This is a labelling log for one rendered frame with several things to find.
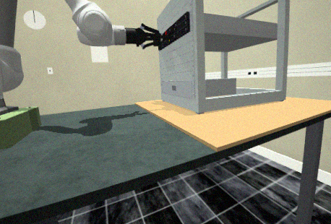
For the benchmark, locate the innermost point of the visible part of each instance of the orange flat board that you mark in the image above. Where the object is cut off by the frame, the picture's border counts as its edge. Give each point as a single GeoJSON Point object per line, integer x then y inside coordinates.
{"type": "Point", "coordinates": [222, 129]}

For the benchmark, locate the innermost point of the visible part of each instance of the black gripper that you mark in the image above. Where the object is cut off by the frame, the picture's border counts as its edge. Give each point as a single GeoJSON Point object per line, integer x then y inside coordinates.
{"type": "Point", "coordinates": [139, 36]}

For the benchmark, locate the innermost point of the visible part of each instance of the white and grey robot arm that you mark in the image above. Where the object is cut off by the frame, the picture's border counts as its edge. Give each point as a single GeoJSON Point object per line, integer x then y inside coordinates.
{"type": "Point", "coordinates": [89, 19]}

